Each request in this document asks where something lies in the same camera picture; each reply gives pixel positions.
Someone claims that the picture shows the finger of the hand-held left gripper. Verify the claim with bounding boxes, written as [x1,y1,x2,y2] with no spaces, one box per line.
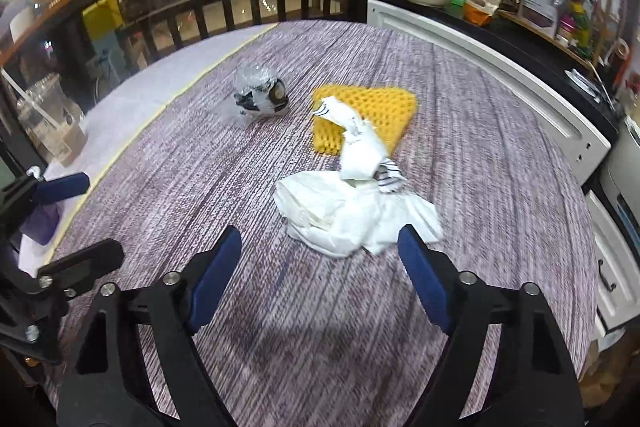
[0,166,91,233]
[20,238,126,296]

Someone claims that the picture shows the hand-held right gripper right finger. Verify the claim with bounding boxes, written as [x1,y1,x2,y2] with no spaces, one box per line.
[397,224,586,427]

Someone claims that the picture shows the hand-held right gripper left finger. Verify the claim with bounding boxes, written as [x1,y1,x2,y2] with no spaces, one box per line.
[56,226,243,427]

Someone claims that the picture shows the purple plastic wrapper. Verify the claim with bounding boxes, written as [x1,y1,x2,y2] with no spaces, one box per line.
[22,204,62,244]

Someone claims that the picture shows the clear plastic cup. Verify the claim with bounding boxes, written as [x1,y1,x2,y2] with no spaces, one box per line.
[16,74,89,166]

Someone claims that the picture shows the white cloth with yellow edge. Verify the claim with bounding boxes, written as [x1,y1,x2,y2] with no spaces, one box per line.
[19,23,280,264]

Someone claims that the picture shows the purple grey woven tablecloth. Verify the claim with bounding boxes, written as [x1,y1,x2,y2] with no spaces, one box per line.
[20,19,599,427]

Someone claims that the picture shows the white striped paper wrapper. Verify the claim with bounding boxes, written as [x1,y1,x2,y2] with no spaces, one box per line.
[311,96,409,194]

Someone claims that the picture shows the yellow box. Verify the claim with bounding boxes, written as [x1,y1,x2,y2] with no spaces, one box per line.
[82,0,126,40]

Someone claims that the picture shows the yellow foam net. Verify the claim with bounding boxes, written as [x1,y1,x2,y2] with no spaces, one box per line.
[311,83,419,156]

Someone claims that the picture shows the crumpled clear plastic wrapper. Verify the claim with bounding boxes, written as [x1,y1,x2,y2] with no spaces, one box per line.
[232,66,289,116]

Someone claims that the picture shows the dark wooden railing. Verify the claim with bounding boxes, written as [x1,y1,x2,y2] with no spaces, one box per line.
[0,0,447,120]

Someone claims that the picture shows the white printer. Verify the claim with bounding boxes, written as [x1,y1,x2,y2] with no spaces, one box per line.
[599,117,640,254]

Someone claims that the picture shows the pile of papers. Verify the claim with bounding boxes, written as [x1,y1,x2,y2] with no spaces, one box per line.
[565,67,619,108]

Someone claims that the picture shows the orange packet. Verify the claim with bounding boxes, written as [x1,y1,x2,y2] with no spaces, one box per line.
[462,2,494,27]

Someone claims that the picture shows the colourful bottles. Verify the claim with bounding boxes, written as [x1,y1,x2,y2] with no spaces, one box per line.
[555,0,594,54]

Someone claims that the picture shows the white drawer with black handle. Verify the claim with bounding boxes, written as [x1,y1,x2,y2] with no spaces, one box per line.
[582,189,629,336]

